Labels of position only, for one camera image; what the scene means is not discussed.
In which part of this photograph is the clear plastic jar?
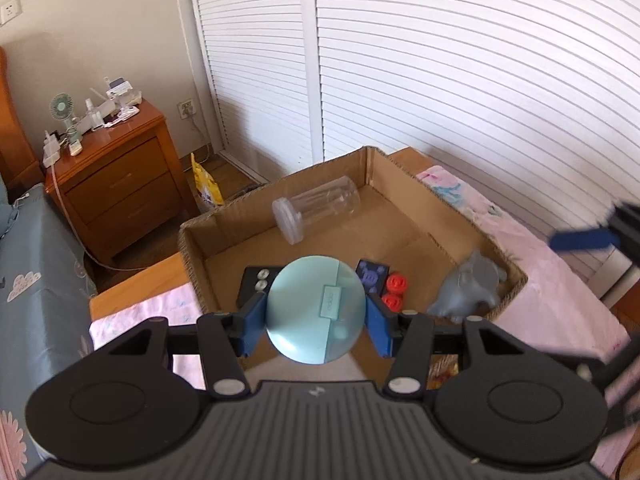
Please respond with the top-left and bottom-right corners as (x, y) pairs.
(271, 176), (362, 246)

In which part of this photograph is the wooden nightstand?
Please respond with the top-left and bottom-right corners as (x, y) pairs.
(45, 99), (188, 268)

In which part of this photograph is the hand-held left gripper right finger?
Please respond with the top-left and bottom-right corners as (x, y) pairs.
(365, 294), (551, 396)

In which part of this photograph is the white louvered closet door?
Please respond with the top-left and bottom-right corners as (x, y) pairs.
(187, 0), (326, 183)
(312, 0), (640, 306)

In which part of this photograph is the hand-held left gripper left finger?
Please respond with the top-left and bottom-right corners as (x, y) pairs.
(80, 290), (268, 398)

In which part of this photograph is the white power strip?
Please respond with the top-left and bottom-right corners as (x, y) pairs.
(42, 130), (64, 167)

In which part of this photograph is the yellow snack bag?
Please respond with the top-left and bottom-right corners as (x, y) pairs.
(190, 152), (225, 214)

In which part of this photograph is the blue bed sheet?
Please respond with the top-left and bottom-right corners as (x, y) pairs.
(0, 180), (98, 461)

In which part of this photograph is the pink floral quilt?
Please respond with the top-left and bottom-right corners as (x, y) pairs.
(0, 407), (46, 480)

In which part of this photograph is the white flat box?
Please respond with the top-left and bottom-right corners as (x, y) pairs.
(75, 110), (119, 134)

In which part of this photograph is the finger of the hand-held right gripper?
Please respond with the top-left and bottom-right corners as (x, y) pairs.
(575, 332), (640, 436)
(548, 200), (640, 256)

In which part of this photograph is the wooden bed headboard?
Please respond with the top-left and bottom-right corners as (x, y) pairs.
(0, 47), (43, 186)

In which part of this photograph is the white power cable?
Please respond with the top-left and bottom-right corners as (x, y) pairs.
(45, 169), (117, 272)

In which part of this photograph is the brown cardboard box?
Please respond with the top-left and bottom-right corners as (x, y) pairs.
(177, 146), (530, 323)

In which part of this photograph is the mint green round case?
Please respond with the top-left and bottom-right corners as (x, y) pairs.
(265, 256), (368, 365)

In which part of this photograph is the grey animal toy figure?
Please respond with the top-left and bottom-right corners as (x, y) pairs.
(426, 251), (508, 325)

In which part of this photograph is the small green desk fan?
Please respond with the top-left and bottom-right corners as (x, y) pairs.
(49, 92), (82, 143)

